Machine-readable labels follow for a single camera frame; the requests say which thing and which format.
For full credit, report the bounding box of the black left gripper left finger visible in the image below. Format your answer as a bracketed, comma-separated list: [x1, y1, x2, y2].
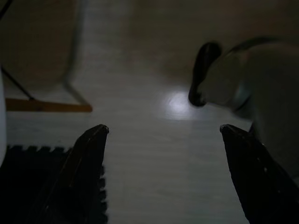
[23, 124, 110, 224]

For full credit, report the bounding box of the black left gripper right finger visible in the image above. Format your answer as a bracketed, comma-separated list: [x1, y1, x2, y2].
[220, 124, 299, 224]

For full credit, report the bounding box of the black foam puzzle mat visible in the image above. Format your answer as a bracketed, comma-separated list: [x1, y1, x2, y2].
[0, 144, 110, 224]

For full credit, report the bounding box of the white bent metal tube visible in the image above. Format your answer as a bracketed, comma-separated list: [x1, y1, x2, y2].
[63, 0, 93, 109]

